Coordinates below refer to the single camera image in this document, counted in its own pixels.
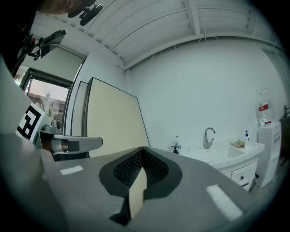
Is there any dark brown furniture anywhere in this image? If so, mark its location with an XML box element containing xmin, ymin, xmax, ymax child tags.
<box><xmin>279</xmin><ymin>114</ymin><xmax>290</xmax><ymax>167</ymax></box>

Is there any person's face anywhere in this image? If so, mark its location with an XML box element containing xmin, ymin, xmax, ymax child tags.
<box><xmin>36</xmin><ymin>0</ymin><xmax>77</xmax><ymax>16</ymax></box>

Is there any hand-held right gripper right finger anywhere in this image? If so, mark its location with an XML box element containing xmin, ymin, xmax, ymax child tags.
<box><xmin>130</xmin><ymin>146</ymin><xmax>258</xmax><ymax>232</ymax></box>

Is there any large beige board black frame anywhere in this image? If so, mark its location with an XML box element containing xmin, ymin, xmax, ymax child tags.
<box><xmin>70</xmin><ymin>80</ymin><xmax>89</xmax><ymax>138</ymax></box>
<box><xmin>84</xmin><ymin>77</ymin><xmax>151</xmax><ymax>158</ymax></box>

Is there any white washbasin counter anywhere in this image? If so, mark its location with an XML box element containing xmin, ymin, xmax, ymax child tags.
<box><xmin>167</xmin><ymin>138</ymin><xmax>266</xmax><ymax>170</ymax></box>

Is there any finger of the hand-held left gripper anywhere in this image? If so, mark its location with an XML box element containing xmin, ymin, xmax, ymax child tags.
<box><xmin>68</xmin><ymin>136</ymin><xmax>104</xmax><ymax>158</ymax></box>

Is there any clear water bottle blue cap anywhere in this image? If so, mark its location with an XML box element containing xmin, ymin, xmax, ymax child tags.
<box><xmin>174</xmin><ymin>135</ymin><xmax>182</xmax><ymax>155</ymax></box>

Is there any chrome faucet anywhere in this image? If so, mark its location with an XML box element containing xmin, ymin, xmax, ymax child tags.
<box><xmin>203</xmin><ymin>127</ymin><xmax>216</xmax><ymax>150</ymax></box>

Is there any dark framed window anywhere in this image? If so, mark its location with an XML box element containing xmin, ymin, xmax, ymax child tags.
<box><xmin>13</xmin><ymin>64</ymin><xmax>73</xmax><ymax>138</ymax></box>

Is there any pale roller blind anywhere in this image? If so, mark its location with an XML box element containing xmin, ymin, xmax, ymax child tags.
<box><xmin>21</xmin><ymin>46</ymin><xmax>85</xmax><ymax>84</ymax></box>

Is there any person's black printed shirt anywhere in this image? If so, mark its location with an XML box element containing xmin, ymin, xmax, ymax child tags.
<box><xmin>0</xmin><ymin>0</ymin><xmax>38</xmax><ymax>77</ymax></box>

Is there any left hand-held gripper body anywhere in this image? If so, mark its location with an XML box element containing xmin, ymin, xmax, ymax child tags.
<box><xmin>15</xmin><ymin>101</ymin><xmax>70</xmax><ymax>144</ymax></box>

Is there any white water dispenser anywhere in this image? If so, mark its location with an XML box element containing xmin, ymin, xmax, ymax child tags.
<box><xmin>256</xmin><ymin>121</ymin><xmax>283</xmax><ymax>188</ymax></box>

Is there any black mounted device plate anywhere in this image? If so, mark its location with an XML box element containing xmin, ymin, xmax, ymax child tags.
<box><xmin>22</xmin><ymin>29</ymin><xmax>67</xmax><ymax>62</ymax></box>

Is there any large clear water jug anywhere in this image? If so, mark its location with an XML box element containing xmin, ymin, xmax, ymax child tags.
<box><xmin>257</xmin><ymin>89</ymin><xmax>275</xmax><ymax>126</ymax></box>

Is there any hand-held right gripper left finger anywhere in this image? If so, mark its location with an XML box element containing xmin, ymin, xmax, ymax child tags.
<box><xmin>40</xmin><ymin>146</ymin><xmax>144</xmax><ymax>232</ymax></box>

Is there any black head camera mount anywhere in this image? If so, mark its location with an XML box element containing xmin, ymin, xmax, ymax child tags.
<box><xmin>68</xmin><ymin>4</ymin><xmax>104</xmax><ymax>26</ymax></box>

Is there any person's left hand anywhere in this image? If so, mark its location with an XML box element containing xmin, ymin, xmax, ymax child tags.
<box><xmin>40</xmin><ymin>138</ymin><xmax>70</xmax><ymax>153</ymax></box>

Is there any white vanity cabinet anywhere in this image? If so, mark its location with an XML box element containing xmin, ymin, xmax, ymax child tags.
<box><xmin>212</xmin><ymin>156</ymin><xmax>259</xmax><ymax>193</ymax></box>

